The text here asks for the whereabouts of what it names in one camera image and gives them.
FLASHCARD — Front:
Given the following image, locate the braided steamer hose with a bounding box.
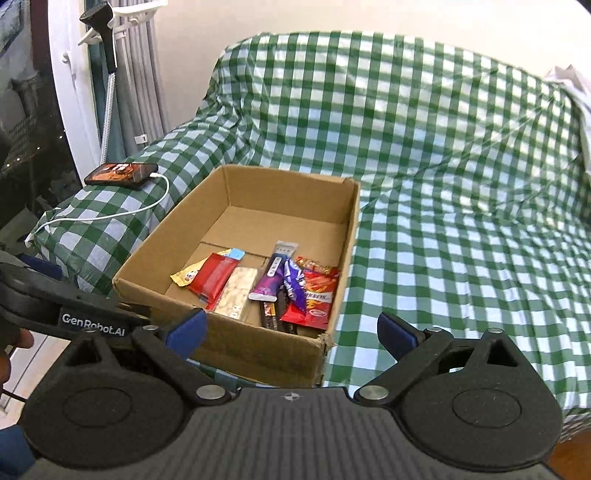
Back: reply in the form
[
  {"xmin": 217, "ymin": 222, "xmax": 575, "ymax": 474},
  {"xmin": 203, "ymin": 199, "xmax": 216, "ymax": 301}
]
[{"xmin": 98, "ymin": 73, "xmax": 117, "ymax": 168}]

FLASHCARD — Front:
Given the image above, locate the red snack bag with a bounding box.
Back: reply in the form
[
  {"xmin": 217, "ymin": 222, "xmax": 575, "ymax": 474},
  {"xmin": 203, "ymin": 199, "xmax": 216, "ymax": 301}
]
[{"xmin": 280, "ymin": 270, "xmax": 339, "ymax": 330}]

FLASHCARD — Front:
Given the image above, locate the grey curtain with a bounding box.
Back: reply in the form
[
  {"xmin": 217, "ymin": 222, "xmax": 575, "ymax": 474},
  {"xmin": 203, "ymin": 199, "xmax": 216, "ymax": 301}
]
[{"xmin": 110, "ymin": 8, "xmax": 168, "ymax": 149}]

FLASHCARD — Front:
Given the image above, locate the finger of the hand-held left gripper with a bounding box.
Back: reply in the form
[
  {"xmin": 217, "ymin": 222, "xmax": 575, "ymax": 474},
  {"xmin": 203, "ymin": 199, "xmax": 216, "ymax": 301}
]
[{"xmin": 117, "ymin": 302, "xmax": 153, "ymax": 330}]

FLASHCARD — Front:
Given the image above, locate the long purple bar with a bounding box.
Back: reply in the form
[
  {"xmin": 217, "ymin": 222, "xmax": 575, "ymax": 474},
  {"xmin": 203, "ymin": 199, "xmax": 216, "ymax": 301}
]
[{"xmin": 249, "ymin": 252, "xmax": 290, "ymax": 304}]

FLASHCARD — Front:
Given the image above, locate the white plastic hanger bracket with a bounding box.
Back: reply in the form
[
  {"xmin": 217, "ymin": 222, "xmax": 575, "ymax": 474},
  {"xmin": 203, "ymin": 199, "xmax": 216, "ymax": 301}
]
[{"xmin": 78, "ymin": 0, "xmax": 170, "ymax": 47}]

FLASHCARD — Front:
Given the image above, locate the green checked cloth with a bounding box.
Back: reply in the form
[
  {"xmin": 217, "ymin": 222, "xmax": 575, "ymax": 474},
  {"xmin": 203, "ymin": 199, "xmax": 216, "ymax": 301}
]
[{"xmin": 27, "ymin": 31, "xmax": 591, "ymax": 417}]

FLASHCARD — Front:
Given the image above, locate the small red gold packet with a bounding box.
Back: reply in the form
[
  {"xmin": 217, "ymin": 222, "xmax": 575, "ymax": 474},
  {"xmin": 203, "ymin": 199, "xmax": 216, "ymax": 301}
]
[{"xmin": 295, "ymin": 257, "xmax": 342, "ymax": 277}]

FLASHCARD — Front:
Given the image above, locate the brown cardboard box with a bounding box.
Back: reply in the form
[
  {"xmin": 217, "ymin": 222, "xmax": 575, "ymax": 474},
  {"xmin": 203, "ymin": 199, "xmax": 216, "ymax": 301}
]
[{"xmin": 112, "ymin": 165, "xmax": 361, "ymax": 389}]

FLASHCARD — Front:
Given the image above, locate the person's left hand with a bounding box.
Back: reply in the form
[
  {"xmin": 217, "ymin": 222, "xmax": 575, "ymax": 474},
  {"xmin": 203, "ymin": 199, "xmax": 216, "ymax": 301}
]
[{"xmin": 0, "ymin": 323, "xmax": 36, "ymax": 386}]

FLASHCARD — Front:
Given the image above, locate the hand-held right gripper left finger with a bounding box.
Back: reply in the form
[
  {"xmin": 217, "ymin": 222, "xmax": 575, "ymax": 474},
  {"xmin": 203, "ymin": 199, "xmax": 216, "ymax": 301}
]
[{"xmin": 55, "ymin": 308, "xmax": 232, "ymax": 408}]

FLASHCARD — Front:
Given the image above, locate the yellow packet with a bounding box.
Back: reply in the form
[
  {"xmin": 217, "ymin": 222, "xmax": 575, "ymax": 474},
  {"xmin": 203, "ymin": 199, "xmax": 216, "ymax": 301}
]
[{"xmin": 170, "ymin": 257, "xmax": 209, "ymax": 288}]

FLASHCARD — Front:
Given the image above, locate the purple candy packet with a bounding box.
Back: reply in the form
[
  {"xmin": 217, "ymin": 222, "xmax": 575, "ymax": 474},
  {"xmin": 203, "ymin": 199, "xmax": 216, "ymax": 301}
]
[{"xmin": 281, "ymin": 260, "xmax": 308, "ymax": 313}]

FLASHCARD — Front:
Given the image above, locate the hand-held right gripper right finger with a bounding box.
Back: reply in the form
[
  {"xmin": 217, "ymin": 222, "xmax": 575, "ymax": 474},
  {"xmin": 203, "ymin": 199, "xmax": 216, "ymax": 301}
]
[{"xmin": 353, "ymin": 312, "xmax": 536, "ymax": 408}]

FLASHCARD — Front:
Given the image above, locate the white rice cracker packet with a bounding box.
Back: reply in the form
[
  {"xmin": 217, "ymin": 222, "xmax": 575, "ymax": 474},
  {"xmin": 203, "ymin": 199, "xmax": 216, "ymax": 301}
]
[{"xmin": 213, "ymin": 266, "xmax": 258, "ymax": 320}]

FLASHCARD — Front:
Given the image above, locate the black smartphone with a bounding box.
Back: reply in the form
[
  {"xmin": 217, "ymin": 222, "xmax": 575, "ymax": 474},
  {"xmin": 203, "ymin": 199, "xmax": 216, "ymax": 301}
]
[{"xmin": 83, "ymin": 162, "xmax": 159, "ymax": 190}]

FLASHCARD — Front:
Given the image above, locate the white charging cable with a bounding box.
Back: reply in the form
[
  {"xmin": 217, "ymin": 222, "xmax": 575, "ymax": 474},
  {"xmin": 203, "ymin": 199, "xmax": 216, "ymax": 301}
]
[{"xmin": 25, "ymin": 172, "xmax": 171, "ymax": 246}]

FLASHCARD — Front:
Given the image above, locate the dark brown bar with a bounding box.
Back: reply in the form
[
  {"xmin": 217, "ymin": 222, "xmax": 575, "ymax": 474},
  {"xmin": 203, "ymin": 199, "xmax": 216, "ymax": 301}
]
[{"xmin": 259, "ymin": 299, "xmax": 299, "ymax": 336}]

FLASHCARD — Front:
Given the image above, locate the black garment steamer head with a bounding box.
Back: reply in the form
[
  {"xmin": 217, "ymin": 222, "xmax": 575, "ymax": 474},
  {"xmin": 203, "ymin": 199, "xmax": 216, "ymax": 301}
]
[{"xmin": 79, "ymin": 2, "xmax": 119, "ymax": 75}]

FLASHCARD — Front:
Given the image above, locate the person's blue clothing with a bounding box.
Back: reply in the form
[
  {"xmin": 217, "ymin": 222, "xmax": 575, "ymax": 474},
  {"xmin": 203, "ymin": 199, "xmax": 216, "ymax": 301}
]
[{"xmin": 0, "ymin": 424, "xmax": 36, "ymax": 480}]

